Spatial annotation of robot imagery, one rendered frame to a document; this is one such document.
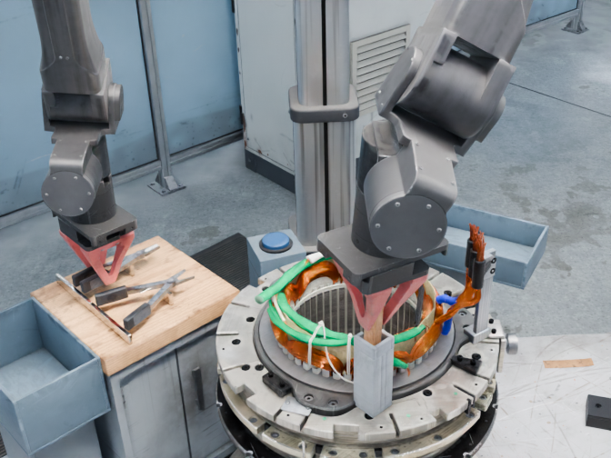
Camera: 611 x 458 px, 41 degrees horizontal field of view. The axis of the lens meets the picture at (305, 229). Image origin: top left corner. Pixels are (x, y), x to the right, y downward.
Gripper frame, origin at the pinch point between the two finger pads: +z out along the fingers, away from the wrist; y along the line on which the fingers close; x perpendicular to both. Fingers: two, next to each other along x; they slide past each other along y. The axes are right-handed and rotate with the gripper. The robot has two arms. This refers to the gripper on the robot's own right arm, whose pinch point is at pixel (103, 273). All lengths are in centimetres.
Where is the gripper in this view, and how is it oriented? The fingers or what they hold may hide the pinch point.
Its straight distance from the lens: 109.7
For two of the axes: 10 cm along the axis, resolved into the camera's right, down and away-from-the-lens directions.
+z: 0.1, 8.5, 5.2
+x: 7.3, -3.6, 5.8
